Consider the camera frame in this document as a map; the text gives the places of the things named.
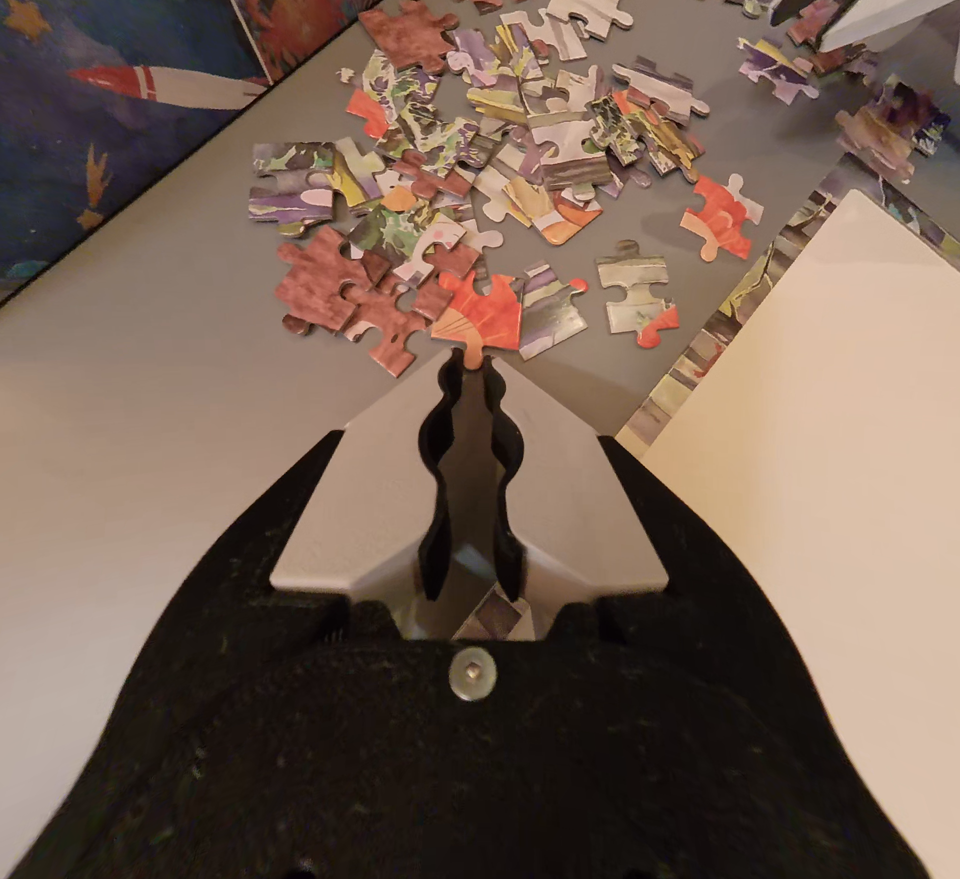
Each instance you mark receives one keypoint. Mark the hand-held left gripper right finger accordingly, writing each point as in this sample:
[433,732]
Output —
[585,511]

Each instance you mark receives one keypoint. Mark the jigsaw puzzle frame board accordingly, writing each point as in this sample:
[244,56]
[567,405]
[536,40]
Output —
[825,444]

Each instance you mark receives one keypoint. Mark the pile of jigsaw puzzle pieces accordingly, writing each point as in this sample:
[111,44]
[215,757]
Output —
[510,144]

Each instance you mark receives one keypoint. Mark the illustrated cardboard puzzle box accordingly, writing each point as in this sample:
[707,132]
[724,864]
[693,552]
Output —
[112,106]

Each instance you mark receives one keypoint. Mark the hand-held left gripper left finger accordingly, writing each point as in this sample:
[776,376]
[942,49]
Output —
[360,511]

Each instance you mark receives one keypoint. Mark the red fan-patterned jigsaw piece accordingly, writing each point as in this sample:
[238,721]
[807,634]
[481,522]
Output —
[484,316]

